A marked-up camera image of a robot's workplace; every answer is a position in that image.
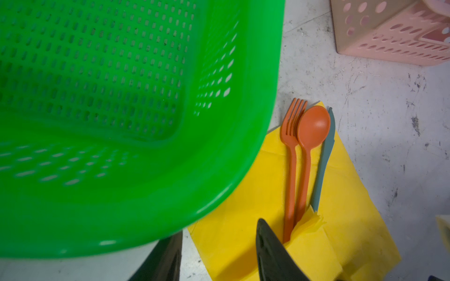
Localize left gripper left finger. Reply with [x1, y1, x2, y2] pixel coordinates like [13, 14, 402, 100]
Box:
[129, 231, 183, 281]

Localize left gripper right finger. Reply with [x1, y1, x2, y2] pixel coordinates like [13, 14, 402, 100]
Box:
[255, 218, 309, 281]

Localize yellow paper napkin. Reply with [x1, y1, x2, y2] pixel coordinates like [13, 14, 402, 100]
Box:
[188, 129, 401, 281]

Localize teal plastic knife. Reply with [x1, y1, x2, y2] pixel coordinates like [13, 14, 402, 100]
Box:
[311, 107, 336, 213]

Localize orange plastic fork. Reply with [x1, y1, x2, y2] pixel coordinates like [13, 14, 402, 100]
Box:
[280, 98, 308, 243]

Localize orange plastic spoon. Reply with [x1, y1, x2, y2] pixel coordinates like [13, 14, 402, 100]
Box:
[295, 106, 330, 223]

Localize green plastic basket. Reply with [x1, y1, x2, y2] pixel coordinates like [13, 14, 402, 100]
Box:
[1, 0, 285, 259]

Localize pink plastic basket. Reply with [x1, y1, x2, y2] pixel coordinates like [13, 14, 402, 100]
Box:
[330, 0, 450, 66]

